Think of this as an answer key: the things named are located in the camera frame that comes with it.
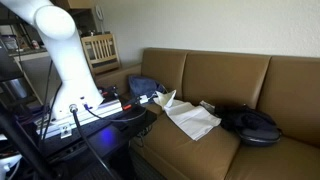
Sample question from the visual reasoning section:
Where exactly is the aluminium rail base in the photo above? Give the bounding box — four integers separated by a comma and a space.
34, 98, 124, 140

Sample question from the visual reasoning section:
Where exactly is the thin black looping cable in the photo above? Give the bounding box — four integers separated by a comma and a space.
82, 103, 148, 123

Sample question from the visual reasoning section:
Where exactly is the kitchen counter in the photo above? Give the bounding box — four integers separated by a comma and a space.
8, 47, 52, 63

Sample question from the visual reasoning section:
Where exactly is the dark monitor screen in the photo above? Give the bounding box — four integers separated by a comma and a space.
0, 39, 24, 83

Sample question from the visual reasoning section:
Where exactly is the black clamp device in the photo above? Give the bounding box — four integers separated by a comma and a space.
99, 85, 120, 101

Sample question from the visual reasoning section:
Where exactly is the white power adapter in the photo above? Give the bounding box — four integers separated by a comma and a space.
139, 94, 150, 105

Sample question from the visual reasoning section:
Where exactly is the tan leather couch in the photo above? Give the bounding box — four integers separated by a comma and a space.
94, 47, 320, 180

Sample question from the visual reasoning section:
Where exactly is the wooden slat-back chair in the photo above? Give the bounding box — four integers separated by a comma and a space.
80, 33, 122, 76

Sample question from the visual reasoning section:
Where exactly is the blue cloth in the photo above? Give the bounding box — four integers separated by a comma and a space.
128, 75, 168, 100

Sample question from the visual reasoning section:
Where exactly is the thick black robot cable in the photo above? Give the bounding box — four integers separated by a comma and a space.
68, 103, 118, 180

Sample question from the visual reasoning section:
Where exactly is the black cart table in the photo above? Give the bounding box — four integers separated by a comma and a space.
39, 105, 158, 180

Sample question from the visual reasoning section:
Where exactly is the white ring light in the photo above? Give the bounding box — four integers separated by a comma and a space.
94, 4, 106, 34

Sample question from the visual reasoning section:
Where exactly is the white cloth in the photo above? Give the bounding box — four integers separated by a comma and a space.
153, 89, 222, 142

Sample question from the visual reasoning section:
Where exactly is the black tripod pole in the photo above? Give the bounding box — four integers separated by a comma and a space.
0, 99, 55, 180

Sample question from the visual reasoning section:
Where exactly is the black bag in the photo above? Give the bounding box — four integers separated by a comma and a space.
214, 104, 283, 148

